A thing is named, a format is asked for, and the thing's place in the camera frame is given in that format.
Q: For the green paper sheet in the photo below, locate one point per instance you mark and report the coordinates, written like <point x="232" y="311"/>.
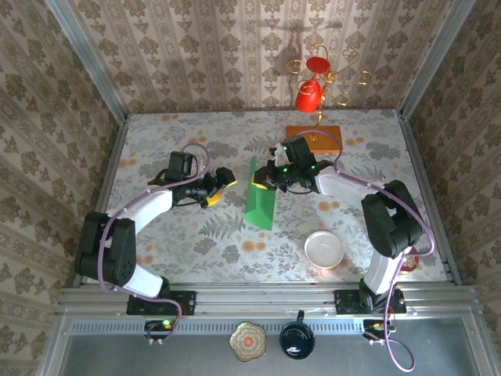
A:
<point x="258" y="207"/>

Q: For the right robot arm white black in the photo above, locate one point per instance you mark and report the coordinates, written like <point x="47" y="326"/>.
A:
<point x="391" y="227"/>

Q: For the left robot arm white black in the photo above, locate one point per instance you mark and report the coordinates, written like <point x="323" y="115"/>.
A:
<point x="121" y="250"/>

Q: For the white bowl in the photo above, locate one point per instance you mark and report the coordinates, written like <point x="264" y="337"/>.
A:
<point x="324" y="249"/>

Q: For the red saucer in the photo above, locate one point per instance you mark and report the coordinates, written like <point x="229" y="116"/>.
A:
<point x="317" y="64"/>

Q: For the black power connector box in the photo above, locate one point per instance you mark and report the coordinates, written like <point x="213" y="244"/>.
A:
<point x="156" y="327"/>
<point x="372" y="327"/>

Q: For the red and cream cup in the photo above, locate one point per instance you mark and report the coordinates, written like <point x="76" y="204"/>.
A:
<point x="410" y="264"/>

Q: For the small patterned plate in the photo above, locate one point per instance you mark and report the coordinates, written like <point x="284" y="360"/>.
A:
<point x="247" y="341"/>

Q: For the grey metal shelf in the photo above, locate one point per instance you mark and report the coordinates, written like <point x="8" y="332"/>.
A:
<point x="188" y="356"/>

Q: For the dark blue mug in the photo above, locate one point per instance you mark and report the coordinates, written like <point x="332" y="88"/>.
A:
<point x="296" y="338"/>

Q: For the aluminium side rail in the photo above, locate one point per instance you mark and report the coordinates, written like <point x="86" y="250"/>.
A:
<point x="109" y="176"/>
<point x="430" y="196"/>

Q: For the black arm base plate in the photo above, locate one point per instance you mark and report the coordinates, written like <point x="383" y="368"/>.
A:
<point x="346" y="301"/>
<point x="184" y="301"/>

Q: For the long aluminium frame rail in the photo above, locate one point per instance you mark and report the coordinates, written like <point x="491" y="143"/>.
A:
<point x="266" y="297"/>

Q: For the aluminium corner post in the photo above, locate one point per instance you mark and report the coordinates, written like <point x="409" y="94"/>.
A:
<point x="434" y="58"/>
<point x="88" y="58"/>

